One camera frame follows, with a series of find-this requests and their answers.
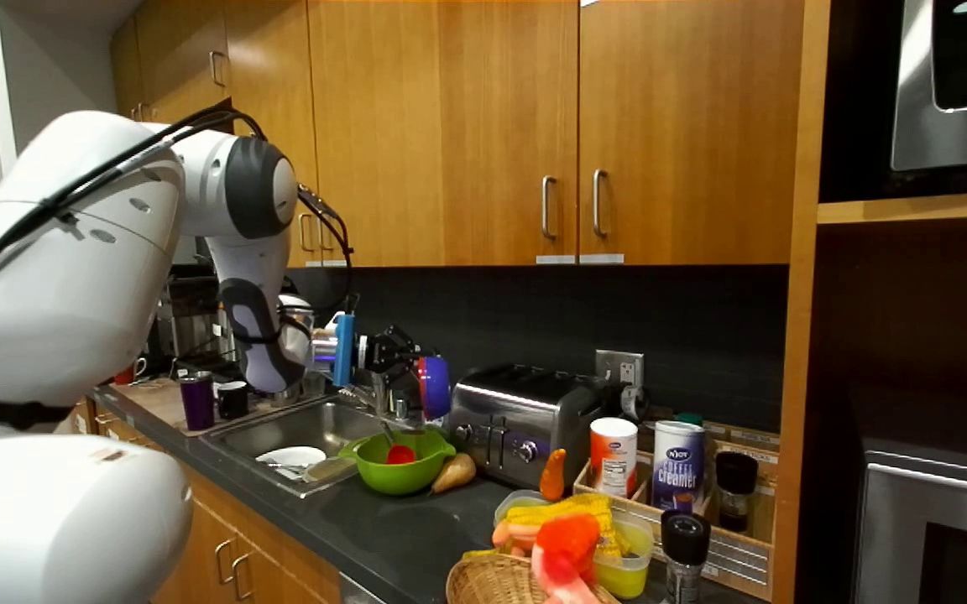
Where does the green plastic bowl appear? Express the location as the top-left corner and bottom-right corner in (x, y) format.
(343, 428), (457, 498)

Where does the wooden organizer tray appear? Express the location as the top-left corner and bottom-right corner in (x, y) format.
(573, 424), (780, 602)

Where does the stainless steel sink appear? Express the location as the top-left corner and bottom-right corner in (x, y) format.
(205, 404), (386, 501)

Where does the black coffee machine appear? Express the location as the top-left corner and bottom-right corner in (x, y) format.
(146, 265), (224, 377)

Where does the white plate in sink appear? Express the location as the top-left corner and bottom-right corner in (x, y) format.
(256, 446), (325, 474)

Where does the red bowl with blue rim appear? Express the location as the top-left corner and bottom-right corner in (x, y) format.
(413, 354), (452, 419)

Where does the red object in green bowl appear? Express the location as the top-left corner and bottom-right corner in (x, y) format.
(386, 443), (415, 463)

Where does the dark spice jar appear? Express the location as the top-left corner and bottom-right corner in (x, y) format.
(714, 450), (759, 529)

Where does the left cabinet door handle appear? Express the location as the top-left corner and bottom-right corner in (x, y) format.
(536, 174), (559, 243)

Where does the cabinet door handle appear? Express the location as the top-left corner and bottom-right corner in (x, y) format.
(588, 167), (607, 239)
(536, 174), (559, 243)

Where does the clear plastic container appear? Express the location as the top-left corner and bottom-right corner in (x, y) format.
(494, 489), (654, 597)

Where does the wall power outlet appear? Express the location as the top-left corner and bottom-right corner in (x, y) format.
(594, 349), (645, 416)

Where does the stainless steel toaster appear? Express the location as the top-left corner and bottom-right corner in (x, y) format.
(445, 361), (620, 488)

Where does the blue white cylindrical canister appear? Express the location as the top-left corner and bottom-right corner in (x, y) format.
(652, 419), (704, 510)

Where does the black pepper grinder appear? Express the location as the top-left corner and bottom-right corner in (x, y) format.
(661, 510), (709, 604)

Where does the orange pink plush toy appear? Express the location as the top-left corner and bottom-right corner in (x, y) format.
(491, 514), (601, 604)

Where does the tan pear shaped gourd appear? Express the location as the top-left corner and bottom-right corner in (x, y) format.
(428, 452), (475, 493)

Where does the woven straw basket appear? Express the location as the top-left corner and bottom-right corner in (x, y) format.
(440, 548), (620, 604)

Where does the orange toy carrot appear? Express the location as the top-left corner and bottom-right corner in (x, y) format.
(536, 446), (567, 501)

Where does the purple cup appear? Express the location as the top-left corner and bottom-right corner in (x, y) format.
(177, 373), (213, 428)

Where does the black mug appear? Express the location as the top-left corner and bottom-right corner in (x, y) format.
(213, 379), (249, 419)

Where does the stainless steel microwave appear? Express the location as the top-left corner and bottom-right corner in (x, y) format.
(889, 0), (967, 170)

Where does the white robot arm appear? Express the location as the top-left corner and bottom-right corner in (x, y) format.
(0, 104), (325, 604)

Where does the stainless steel oven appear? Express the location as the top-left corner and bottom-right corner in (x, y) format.
(852, 441), (967, 604)

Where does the right cabinet door handle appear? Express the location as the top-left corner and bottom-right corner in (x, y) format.
(588, 167), (607, 239)

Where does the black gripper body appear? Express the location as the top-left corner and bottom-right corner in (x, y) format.
(354, 324), (424, 377)

